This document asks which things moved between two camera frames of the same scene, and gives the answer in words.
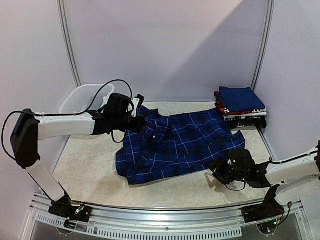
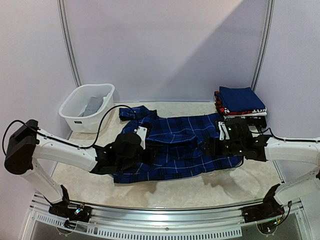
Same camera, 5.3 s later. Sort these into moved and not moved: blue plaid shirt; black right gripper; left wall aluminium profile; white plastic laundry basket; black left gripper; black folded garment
Moved: black left gripper; black right gripper
Not moved: blue plaid shirt; black folded garment; white plastic laundry basket; left wall aluminium profile
